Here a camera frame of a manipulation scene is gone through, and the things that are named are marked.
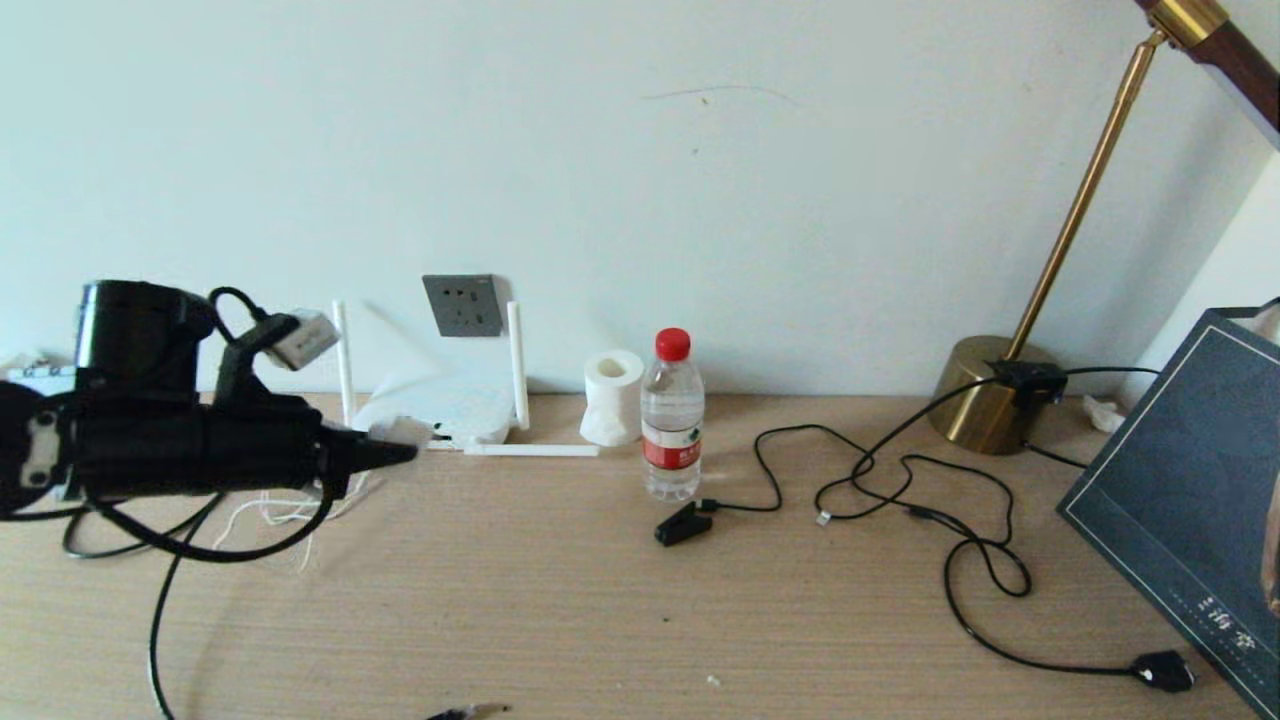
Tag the brass desk lamp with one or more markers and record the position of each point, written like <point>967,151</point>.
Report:
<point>975,420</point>

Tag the grey wall socket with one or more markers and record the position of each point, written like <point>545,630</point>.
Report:
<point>462,305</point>

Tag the clear water bottle red cap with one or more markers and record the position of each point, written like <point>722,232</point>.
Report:
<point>672,440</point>

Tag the black inline switch box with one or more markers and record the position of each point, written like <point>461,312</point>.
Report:
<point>1030,380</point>

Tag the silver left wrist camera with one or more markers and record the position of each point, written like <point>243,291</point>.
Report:
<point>305,340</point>

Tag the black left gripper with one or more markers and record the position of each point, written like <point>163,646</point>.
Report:
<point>260,445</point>

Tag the white router with antennas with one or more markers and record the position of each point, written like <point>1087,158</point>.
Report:
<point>470,410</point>

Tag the small black charging dock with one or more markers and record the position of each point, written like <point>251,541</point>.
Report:
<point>683,525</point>

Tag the white toilet paper roll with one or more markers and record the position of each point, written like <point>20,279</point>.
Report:
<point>612,400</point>

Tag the crumpled white tissue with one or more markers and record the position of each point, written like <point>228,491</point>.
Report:
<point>1103,415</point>

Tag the white power adapter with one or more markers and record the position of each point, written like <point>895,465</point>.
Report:
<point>405,430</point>

